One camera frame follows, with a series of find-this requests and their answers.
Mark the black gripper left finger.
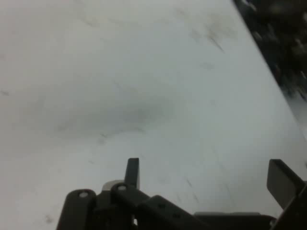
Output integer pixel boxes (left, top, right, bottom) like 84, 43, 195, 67
56, 157, 204, 230

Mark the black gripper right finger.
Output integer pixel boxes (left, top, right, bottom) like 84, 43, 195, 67
266, 159, 307, 230

